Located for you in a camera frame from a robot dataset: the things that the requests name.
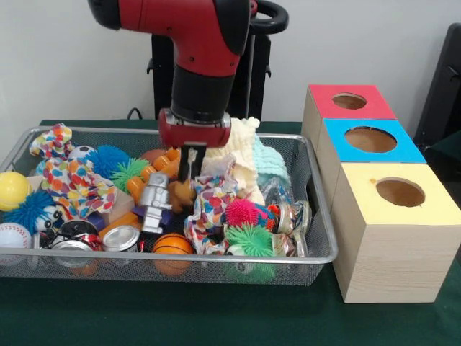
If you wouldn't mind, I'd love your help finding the orange toy basketball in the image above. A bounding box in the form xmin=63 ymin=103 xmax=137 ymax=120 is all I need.
xmin=151 ymin=233 xmax=194 ymax=277

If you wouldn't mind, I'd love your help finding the cream knitted cloth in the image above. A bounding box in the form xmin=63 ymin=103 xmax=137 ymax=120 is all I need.
xmin=200 ymin=117 xmax=266 ymax=205

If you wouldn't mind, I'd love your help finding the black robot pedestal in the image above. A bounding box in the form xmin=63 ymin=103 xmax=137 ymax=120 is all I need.
xmin=150 ymin=0 xmax=290 ymax=122

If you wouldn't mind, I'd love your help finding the wire mesh bin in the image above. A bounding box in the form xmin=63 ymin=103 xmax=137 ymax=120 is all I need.
xmin=0 ymin=125 xmax=339 ymax=286

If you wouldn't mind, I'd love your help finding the brown plush toy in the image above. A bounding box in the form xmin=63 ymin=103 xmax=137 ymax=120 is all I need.
xmin=167 ymin=178 xmax=198 ymax=214

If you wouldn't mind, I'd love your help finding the wooden box with three holes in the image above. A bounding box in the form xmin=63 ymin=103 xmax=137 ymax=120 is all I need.
xmin=301 ymin=84 xmax=461 ymax=303

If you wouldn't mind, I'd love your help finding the black upright panel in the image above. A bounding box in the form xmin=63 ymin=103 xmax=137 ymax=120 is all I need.
xmin=413 ymin=23 xmax=461 ymax=145

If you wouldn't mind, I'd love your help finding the green spiky rubber ball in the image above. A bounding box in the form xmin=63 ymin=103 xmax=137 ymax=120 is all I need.
xmin=225 ymin=223 xmax=277 ymax=257

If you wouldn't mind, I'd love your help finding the light blue waffle cloth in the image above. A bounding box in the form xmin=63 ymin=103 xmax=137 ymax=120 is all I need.
xmin=251 ymin=138 xmax=292 ymax=181

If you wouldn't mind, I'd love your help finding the dark green side table cloth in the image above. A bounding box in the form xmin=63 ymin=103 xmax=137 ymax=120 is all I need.
xmin=430 ymin=138 xmax=461 ymax=170

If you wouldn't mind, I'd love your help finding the white toy baseball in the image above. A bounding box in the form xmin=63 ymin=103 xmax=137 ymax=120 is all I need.
xmin=0 ymin=223 xmax=32 ymax=248

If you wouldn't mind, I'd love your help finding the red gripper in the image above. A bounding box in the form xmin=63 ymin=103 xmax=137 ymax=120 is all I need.
xmin=158 ymin=107 xmax=232 ymax=184

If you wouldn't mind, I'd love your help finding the blue spiky rubber ball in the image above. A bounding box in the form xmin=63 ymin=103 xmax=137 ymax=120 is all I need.
xmin=88 ymin=145 xmax=130 ymax=179

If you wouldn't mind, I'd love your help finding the yellow plastic ball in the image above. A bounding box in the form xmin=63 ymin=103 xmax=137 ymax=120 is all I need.
xmin=0 ymin=172 xmax=32 ymax=212

